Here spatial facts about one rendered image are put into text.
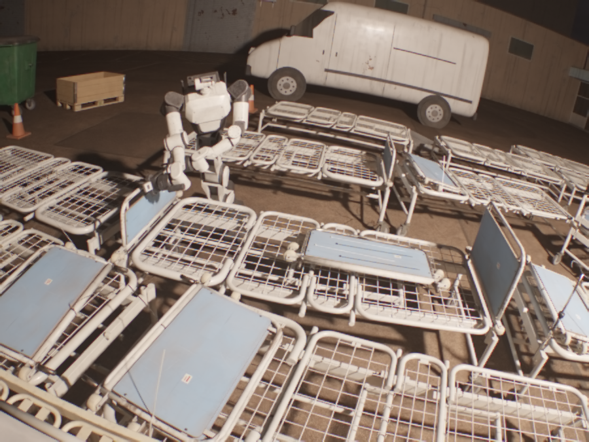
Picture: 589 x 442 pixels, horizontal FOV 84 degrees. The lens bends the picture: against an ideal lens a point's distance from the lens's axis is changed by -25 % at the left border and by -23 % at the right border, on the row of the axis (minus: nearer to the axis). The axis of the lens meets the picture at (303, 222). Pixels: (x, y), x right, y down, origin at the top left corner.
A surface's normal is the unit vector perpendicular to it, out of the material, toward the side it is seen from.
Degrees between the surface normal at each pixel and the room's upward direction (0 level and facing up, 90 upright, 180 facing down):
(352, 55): 88
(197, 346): 8
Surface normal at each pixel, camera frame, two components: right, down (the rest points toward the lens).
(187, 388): 0.27, -0.84
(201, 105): 0.26, 0.19
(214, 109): 0.29, 0.82
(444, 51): -0.01, 0.43
